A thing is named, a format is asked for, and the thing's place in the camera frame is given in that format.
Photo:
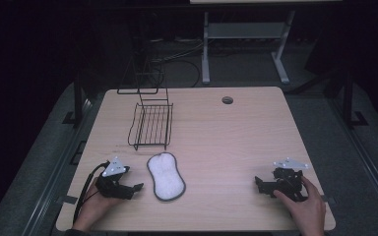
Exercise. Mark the black metal post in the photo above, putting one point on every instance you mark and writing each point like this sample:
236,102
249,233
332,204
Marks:
77,98
350,98

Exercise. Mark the white sponge with grey edge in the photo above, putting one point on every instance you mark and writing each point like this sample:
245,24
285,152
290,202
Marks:
166,176

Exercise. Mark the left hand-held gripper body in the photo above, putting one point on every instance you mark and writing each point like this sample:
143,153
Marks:
113,183

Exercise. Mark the person's right hand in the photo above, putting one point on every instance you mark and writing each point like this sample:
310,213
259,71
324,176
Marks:
303,206

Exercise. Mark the person's left hand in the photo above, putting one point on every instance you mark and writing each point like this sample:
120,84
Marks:
93,206

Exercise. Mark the grey metal stand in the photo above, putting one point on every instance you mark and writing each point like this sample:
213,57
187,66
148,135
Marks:
244,46

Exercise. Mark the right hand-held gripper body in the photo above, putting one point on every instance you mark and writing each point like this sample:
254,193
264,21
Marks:
287,182

